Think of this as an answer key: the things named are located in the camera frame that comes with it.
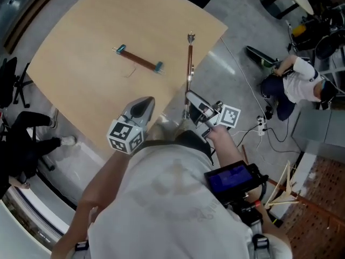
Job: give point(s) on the person's beige right shoe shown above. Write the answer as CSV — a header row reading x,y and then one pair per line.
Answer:
x,y
183,125

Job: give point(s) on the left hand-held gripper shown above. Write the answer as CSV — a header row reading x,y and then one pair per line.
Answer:
x,y
126,133

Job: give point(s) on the brown wooden coat rack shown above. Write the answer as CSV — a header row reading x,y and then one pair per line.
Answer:
x,y
315,205

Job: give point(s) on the black oval case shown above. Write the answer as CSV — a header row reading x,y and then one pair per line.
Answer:
x,y
256,54

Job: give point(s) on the person's right forearm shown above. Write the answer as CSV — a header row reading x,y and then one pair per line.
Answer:
x,y
226,147

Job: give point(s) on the person's beige left shoe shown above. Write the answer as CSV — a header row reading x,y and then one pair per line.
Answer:
x,y
164,124

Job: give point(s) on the person's white t-shirt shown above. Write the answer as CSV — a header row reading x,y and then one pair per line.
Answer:
x,y
161,198

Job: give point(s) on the pile of black equipment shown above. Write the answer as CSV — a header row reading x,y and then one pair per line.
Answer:
x,y
318,36

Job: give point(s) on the person's dark shorts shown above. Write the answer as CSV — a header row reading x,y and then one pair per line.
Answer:
x,y
188,139

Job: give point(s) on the black chest monitor blue screen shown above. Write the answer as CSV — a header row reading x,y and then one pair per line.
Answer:
x,y
229,175

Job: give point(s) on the person's left forearm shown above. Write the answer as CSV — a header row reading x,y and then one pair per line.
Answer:
x,y
102,182

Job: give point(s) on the black chest mount rig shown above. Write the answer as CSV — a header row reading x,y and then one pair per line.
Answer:
x,y
248,212

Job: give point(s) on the white power strip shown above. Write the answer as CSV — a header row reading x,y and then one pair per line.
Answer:
x,y
261,127

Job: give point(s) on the person's beige shoe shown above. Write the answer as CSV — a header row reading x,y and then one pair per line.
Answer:
x,y
183,125
164,124

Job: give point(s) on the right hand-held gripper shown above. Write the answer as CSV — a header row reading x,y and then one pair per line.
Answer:
x,y
229,116

